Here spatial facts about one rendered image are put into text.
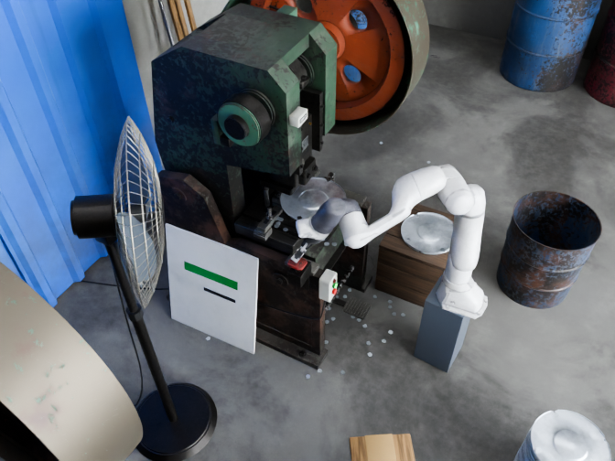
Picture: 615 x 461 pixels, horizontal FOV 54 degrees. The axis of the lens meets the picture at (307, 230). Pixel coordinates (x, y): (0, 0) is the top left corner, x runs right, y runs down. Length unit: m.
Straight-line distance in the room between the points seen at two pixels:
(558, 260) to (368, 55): 1.35
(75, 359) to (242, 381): 1.77
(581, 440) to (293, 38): 1.86
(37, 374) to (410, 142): 3.41
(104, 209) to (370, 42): 1.28
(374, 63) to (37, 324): 1.76
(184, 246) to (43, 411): 1.72
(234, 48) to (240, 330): 1.40
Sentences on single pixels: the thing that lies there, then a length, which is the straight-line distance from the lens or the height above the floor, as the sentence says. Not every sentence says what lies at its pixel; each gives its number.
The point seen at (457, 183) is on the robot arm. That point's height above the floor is 1.14.
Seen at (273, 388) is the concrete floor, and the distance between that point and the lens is 2.95.
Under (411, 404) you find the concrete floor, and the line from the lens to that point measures 2.93.
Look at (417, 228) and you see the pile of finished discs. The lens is 3.13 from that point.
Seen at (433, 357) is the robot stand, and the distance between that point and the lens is 3.00.
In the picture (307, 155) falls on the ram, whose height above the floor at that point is 0.99.
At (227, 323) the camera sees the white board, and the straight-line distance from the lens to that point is 3.01.
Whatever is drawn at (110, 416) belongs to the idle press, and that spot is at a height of 1.40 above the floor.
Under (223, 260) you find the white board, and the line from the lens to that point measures 2.77.
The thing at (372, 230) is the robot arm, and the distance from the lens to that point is 2.11.
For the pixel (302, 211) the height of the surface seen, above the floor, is 0.78.
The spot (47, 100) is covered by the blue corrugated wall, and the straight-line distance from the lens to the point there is 2.98.
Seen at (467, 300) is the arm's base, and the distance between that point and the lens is 2.65.
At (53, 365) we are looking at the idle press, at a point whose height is 1.57.
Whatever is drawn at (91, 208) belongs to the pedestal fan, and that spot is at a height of 1.37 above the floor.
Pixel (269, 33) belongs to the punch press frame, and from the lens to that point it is 2.32.
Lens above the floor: 2.56
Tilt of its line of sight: 46 degrees down
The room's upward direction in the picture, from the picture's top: 1 degrees counter-clockwise
